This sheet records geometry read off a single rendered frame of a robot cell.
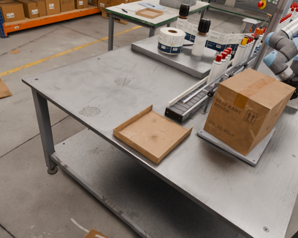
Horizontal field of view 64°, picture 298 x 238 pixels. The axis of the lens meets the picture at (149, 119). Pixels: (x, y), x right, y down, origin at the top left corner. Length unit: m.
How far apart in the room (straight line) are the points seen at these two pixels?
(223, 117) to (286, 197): 0.41
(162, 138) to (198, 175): 0.25
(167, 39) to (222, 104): 0.93
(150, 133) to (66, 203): 0.98
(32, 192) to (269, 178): 1.58
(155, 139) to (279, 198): 0.57
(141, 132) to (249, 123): 0.49
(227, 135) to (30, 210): 1.40
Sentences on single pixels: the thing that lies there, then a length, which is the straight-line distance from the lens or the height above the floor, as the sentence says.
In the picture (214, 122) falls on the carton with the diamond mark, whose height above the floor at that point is 0.92.
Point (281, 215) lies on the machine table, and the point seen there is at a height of 0.83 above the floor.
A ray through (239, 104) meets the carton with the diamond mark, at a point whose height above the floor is 1.07.
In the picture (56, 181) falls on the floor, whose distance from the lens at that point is 2.05.
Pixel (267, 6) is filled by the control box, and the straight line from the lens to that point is 1.90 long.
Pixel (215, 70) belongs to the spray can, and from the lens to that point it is 1.54.
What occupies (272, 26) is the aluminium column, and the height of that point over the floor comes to 1.23.
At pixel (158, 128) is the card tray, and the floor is 0.83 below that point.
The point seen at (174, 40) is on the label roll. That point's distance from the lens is 1.92.
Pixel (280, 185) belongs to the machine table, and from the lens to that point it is 1.19.
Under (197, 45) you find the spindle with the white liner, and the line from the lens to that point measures 1.90.
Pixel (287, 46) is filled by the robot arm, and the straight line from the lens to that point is 1.46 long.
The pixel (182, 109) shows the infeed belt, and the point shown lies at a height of 0.88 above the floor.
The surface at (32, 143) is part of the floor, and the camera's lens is 2.38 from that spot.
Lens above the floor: 1.59
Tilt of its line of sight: 37 degrees down
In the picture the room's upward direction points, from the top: 9 degrees clockwise
